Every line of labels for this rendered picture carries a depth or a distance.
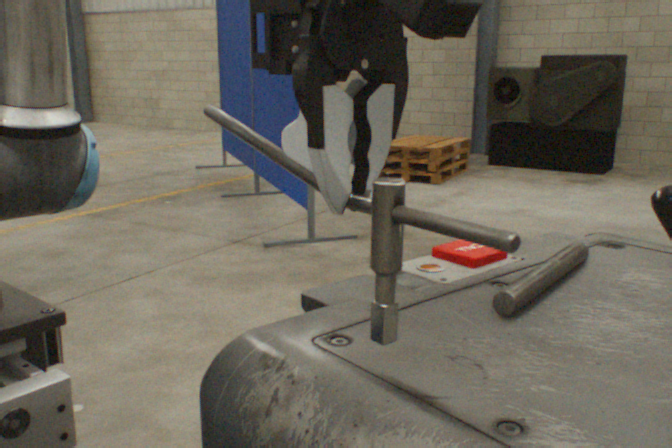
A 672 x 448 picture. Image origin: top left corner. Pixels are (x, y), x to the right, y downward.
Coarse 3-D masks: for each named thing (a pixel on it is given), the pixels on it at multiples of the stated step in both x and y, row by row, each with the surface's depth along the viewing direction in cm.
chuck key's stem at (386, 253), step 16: (384, 192) 43; (400, 192) 43; (384, 208) 43; (384, 224) 43; (400, 224) 43; (384, 240) 43; (400, 240) 44; (384, 256) 44; (400, 256) 44; (384, 272) 44; (384, 288) 45; (384, 304) 45; (384, 320) 45; (384, 336) 45
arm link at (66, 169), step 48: (0, 0) 76; (48, 0) 77; (0, 48) 78; (48, 48) 79; (0, 96) 80; (48, 96) 81; (0, 144) 80; (48, 144) 82; (96, 144) 89; (0, 192) 80; (48, 192) 84
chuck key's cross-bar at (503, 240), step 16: (208, 112) 59; (224, 112) 58; (240, 128) 56; (256, 144) 54; (272, 144) 53; (272, 160) 52; (288, 160) 51; (304, 176) 49; (352, 192) 47; (352, 208) 46; (368, 208) 44; (400, 208) 42; (416, 208) 42; (416, 224) 41; (432, 224) 40; (448, 224) 39; (464, 224) 39; (480, 224) 38; (480, 240) 38; (496, 240) 37; (512, 240) 36
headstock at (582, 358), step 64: (640, 256) 74; (320, 320) 56; (448, 320) 56; (512, 320) 56; (576, 320) 56; (640, 320) 56; (256, 384) 49; (320, 384) 46; (384, 384) 45; (448, 384) 45; (512, 384) 45; (576, 384) 45; (640, 384) 45
